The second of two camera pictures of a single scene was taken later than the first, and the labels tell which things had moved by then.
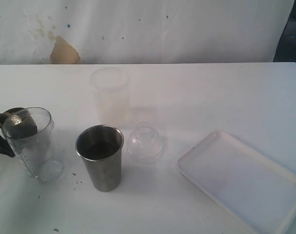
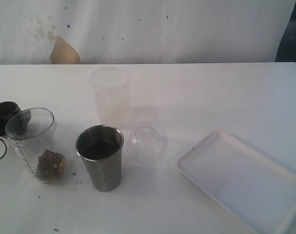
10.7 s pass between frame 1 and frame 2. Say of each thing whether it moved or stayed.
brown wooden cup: moved
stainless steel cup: stayed
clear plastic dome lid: stayed
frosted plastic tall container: stayed
